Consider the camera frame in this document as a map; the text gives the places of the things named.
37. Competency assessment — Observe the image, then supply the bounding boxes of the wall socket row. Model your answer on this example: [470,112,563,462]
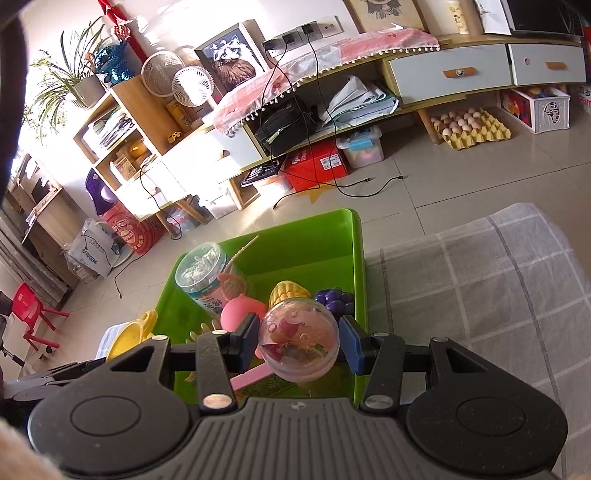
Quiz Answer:
[262,16,345,54]

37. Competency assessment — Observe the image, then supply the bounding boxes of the yellow toy corn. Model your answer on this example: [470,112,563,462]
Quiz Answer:
[268,281,315,310]

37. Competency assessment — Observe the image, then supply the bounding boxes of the yellow bottle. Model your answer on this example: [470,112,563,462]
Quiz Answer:
[166,99,195,130]

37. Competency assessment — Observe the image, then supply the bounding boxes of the red plastic chair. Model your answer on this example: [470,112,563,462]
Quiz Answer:
[10,283,70,352]

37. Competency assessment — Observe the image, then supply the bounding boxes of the red cardboard box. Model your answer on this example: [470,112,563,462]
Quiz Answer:
[283,141,350,192]

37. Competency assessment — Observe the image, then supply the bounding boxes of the wooden shelf cabinet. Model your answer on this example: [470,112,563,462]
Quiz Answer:
[74,76,245,222]

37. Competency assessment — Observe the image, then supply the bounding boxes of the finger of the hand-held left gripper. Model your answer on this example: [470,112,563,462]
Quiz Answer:
[44,361,110,387]

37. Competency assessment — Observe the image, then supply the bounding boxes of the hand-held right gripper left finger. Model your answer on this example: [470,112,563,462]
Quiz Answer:
[108,312,260,413]

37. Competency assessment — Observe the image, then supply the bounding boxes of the clear plastic ball toy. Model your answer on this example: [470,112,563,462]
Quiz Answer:
[259,298,341,383]

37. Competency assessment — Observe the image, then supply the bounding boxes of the clear storage bin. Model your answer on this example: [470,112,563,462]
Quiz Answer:
[164,203,208,236]

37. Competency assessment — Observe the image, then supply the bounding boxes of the framed cartoon poster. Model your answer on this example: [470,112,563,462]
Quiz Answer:
[344,0,428,33]

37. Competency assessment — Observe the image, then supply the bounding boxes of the purple toy grapes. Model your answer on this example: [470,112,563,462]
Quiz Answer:
[315,287,356,319]

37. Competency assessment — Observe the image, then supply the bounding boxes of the black keyboard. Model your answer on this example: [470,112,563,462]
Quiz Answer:
[241,159,284,188]

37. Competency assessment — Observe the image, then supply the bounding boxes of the purple bag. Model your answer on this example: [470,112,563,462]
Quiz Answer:
[84,168,118,217]

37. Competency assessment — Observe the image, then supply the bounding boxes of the beige round fan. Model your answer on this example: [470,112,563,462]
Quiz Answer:
[141,51,185,97]

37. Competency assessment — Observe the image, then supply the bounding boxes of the stack of folded papers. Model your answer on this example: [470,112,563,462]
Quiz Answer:
[318,76,400,127]

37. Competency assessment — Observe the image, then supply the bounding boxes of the clear cotton swab jar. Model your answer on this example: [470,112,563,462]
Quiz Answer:
[174,242,234,319]

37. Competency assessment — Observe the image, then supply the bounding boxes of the black television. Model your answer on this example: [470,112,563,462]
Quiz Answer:
[505,0,583,38]

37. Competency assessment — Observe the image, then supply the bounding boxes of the pink plastic card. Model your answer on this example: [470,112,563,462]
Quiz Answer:
[229,364,273,393]

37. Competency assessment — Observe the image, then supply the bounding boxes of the pink fringed cloth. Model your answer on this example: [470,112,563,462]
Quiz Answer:
[213,28,440,137]

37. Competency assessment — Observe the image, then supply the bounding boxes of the grey checked blanket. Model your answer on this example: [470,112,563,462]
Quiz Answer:
[365,203,591,480]

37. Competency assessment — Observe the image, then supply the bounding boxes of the pink rubber duck toy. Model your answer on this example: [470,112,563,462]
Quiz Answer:
[220,295,269,358]

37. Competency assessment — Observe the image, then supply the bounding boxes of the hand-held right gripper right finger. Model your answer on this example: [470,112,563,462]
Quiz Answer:
[339,315,492,414]

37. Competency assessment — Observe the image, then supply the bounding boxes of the framed cat picture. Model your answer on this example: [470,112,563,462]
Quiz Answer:
[194,19,273,95]

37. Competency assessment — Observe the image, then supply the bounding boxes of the black bag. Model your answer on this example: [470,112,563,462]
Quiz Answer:
[255,99,319,158]

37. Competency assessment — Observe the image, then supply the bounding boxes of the pile of shelf papers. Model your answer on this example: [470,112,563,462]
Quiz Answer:
[85,108,134,151]

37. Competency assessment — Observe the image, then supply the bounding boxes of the green plastic box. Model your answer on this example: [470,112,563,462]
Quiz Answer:
[152,209,370,409]

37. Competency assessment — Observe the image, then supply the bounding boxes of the wooden desk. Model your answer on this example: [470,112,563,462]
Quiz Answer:
[7,154,86,287]

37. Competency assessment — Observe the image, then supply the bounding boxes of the beige curtain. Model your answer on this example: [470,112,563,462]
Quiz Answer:
[0,203,70,305]

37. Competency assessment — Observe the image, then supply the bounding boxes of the clear lidded storage box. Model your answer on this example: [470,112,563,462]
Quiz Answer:
[336,124,385,169]

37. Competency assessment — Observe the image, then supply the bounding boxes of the white shopping bag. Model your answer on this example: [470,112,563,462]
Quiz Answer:
[69,218,122,278]

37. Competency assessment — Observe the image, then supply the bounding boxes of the wooden television cabinet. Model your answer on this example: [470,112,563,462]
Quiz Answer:
[203,32,589,208]

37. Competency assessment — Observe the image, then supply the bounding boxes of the blue ornament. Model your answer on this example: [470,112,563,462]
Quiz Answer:
[95,41,139,86]

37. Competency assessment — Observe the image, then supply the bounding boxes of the white round fan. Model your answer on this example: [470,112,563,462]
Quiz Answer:
[172,65,216,108]

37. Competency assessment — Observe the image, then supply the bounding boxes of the black cable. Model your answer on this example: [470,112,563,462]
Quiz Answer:
[256,32,324,191]

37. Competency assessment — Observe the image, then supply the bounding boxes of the potted green plant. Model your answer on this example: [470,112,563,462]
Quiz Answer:
[28,18,109,139]

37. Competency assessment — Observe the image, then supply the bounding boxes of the yellow egg tray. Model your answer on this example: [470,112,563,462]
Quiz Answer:
[430,107,512,151]

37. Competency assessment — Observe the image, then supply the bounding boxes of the white plastic toy crate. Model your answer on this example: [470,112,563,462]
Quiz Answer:
[501,85,571,134]

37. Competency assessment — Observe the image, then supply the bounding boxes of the printed paper cup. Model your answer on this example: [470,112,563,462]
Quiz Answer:
[444,0,471,35]

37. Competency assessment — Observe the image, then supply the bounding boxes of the red hanging knot decoration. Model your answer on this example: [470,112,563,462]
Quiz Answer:
[97,0,148,63]

